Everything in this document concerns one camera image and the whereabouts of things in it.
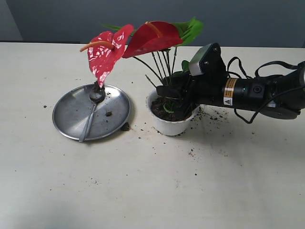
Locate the steel spoon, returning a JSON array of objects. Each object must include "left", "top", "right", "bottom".
[{"left": 79, "top": 82, "right": 105, "bottom": 143}]

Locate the soil clump by plate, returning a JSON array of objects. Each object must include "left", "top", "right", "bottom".
[{"left": 120, "top": 122, "right": 130, "bottom": 131}]

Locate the artificial red flower plant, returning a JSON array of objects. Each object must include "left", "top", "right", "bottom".
[{"left": 80, "top": 18, "right": 203, "bottom": 87}]

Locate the white flower pot with soil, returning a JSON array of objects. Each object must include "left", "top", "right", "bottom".
[{"left": 146, "top": 89, "right": 201, "bottom": 136}]

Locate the round steel plate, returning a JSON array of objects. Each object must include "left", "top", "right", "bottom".
[{"left": 52, "top": 84, "right": 132, "bottom": 141}]

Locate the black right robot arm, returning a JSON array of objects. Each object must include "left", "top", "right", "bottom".
[{"left": 156, "top": 43, "right": 305, "bottom": 124}]

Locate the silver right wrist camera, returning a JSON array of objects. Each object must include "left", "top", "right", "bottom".
[{"left": 188, "top": 43, "right": 212, "bottom": 76}]

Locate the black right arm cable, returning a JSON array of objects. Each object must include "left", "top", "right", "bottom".
[{"left": 226, "top": 56, "right": 305, "bottom": 125}]

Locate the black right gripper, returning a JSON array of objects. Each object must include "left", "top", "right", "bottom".
[{"left": 156, "top": 42, "right": 228, "bottom": 105}]

